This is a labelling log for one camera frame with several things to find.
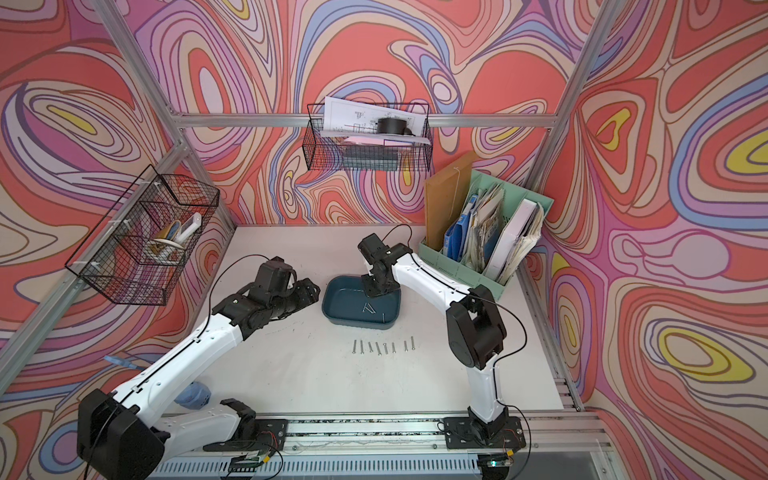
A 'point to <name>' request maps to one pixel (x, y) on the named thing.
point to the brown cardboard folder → (447, 197)
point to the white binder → (517, 215)
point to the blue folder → (454, 237)
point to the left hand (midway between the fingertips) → (316, 292)
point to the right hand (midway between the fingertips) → (376, 298)
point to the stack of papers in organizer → (487, 214)
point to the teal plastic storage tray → (346, 302)
